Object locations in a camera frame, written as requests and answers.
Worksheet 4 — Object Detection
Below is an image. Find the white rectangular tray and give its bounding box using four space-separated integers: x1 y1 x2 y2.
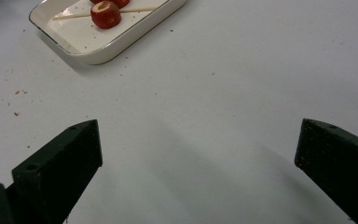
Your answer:
28 0 188 65

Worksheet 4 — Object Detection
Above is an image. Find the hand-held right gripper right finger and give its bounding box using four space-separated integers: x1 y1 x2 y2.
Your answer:
294 118 358 224

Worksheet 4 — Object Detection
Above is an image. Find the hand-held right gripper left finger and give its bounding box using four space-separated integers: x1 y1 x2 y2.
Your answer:
11 119 103 224

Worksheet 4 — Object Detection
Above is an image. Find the red cored hawthorn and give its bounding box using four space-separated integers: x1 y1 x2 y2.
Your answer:
89 0 122 30

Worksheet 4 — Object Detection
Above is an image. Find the red fruit skewer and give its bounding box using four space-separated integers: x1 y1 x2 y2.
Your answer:
51 6 159 21

